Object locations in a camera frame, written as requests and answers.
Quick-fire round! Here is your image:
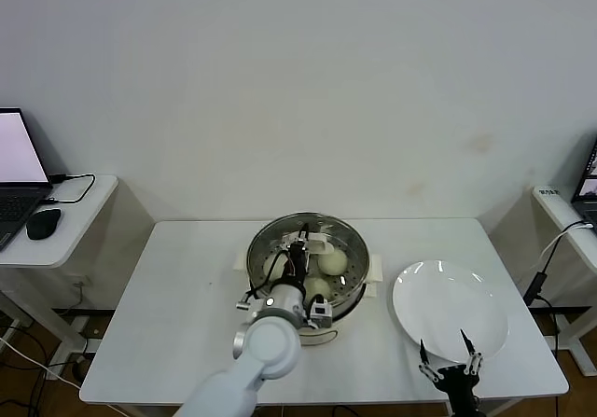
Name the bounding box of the white side desk with label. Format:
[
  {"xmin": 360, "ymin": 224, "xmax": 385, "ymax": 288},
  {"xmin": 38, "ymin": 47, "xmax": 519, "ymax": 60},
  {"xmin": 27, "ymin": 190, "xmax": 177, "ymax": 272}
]
[{"xmin": 530, "ymin": 186, "xmax": 597, "ymax": 376}]

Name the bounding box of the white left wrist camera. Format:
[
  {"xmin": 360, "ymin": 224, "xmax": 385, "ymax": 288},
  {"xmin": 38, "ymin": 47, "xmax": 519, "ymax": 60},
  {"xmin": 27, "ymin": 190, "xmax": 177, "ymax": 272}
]
[{"xmin": 308, "ymin": 298, "xmax": 336, "ymax": 328}]

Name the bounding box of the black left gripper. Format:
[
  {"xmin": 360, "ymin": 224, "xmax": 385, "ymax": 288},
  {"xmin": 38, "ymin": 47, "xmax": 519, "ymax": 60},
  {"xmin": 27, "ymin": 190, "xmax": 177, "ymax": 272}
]
[{"xmin": 286, "ymin": 223, "xmax": 312, "ymax": 279}]

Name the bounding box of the cream electric cooker pot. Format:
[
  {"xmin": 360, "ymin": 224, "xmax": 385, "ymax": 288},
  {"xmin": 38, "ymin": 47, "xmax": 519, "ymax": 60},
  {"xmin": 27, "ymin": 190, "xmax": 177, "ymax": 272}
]
[{"xmin": 231, "ymin": 243, "xmax": 384, "ymax": 347}]

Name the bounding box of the white round plate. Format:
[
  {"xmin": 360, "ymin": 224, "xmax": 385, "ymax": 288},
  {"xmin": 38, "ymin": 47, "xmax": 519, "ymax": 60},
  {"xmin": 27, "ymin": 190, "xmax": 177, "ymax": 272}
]
[{"xmin": 390, "ymin": 259, "xmax": 509, "ymax": 365}]

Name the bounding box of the black laptop with white screen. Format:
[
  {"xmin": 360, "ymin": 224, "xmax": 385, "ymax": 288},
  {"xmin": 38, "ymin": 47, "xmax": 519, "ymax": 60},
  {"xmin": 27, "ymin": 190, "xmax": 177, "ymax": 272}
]
[{"xmin": 0, "ymin": 107, "xmax": 53, "ymax": 253}]

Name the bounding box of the black computer mouse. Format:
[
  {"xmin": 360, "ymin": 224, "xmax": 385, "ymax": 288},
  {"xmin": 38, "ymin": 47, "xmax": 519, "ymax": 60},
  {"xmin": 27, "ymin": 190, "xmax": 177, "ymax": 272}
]
[{"xmin": 24, "ymin": 208, "xmax": 62, "ymax": 241}]

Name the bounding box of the white charging cable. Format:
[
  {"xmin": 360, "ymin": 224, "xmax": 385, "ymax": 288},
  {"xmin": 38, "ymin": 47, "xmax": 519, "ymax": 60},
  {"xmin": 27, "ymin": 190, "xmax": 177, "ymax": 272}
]
[{"xmin": 538, "ymin": 219, "xmax": 594, "ymax": 264}]

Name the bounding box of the stainless steel steamer basket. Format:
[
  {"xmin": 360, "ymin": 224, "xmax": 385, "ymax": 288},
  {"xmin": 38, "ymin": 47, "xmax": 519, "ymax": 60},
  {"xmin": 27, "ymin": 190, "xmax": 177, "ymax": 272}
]
[{"xmin": 245, "ymin": 211, "xmax": 369, "ymax": 315}]

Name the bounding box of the black laptop with dark screen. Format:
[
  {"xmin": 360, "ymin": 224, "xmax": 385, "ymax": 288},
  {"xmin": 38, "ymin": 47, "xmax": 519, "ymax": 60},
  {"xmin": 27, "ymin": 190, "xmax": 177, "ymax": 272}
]
[{"xmin": 569, "ymin": 129, "xmax": 597, "ymax": 229}]

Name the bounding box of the black laptop cable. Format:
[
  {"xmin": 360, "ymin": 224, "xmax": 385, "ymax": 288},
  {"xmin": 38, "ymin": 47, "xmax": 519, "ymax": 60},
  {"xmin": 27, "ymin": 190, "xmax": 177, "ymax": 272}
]
[{"xmin": 39, "ymin": 173, "xmax": 96, "ymax": 206}]

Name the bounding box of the black power adapter with cable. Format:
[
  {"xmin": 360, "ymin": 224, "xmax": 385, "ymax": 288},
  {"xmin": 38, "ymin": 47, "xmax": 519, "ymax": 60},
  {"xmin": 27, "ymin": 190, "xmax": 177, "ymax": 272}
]
[{"xmin": 521, "ymin": 237, "xmax": 561, "ymax": 306}]

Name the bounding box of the white floor cable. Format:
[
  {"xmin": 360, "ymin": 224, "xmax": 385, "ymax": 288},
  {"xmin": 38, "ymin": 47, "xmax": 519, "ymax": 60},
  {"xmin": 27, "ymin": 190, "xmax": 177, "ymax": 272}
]
[{"xmin": 0, "ymin": 337, "xmax": 81, "ymax": 389}]

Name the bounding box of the white steamed baozi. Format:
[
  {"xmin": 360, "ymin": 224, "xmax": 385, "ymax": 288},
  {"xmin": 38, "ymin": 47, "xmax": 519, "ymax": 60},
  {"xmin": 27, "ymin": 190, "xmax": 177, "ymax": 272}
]
[
  {"xmin": 305, "ymin": 276, "xmax": 333, "ymax": 299},
  {"xmin": 317, "ymin": 250, "xmax": 349, "ymax": 276},
  {"xmin": 262, "ymin": 254, "xmax": 288, "ymax": 282}
]

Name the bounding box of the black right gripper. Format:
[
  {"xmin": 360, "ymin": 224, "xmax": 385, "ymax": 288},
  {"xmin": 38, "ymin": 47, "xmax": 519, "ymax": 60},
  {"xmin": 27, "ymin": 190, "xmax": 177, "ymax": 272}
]
[{"xmin": 417, "ymin": 327, "xmax": 484, "ymax": 417}]

